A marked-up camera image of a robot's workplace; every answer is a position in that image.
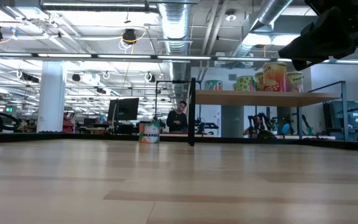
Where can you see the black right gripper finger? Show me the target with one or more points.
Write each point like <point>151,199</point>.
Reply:
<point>312,46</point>

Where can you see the tall peaches can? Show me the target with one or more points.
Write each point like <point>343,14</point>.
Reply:
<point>294,82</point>

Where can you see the short green dotted peas can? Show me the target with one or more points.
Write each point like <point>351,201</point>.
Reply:
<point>245,84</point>

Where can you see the short green red label can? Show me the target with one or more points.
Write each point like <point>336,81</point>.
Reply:
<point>213,85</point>

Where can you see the short oranges can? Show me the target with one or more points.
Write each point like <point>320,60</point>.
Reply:
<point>149,133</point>

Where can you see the grey blue machine cabinet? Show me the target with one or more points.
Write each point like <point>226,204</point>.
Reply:
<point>340,118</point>

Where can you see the grey concrete column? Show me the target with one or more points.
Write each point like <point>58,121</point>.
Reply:
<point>232,121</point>

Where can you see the black computer monitor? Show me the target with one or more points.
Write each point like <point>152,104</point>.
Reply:
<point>124,109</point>

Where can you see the white pillar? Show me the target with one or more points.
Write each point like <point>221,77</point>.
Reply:
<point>51,99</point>

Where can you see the wooden shelf black metal frame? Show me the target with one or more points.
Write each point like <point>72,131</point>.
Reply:
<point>259,99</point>

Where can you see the silver ceiling duct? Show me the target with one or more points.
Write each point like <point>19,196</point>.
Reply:
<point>175,25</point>

